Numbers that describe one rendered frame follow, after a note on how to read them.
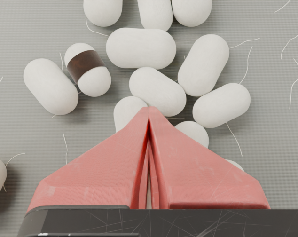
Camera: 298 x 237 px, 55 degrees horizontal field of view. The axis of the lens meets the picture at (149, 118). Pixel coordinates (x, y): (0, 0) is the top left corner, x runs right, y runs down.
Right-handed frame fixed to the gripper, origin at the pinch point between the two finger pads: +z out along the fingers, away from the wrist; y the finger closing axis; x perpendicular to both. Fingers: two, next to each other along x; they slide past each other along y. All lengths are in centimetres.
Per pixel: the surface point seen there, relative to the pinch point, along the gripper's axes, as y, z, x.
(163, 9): -0.8, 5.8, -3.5
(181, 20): -1.8, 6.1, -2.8
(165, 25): -0.9, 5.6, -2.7
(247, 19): -5.8, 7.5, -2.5
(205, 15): -3.0, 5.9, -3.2
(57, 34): 5.3, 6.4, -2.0
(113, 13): 1.9, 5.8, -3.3
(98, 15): 2.7, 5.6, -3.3
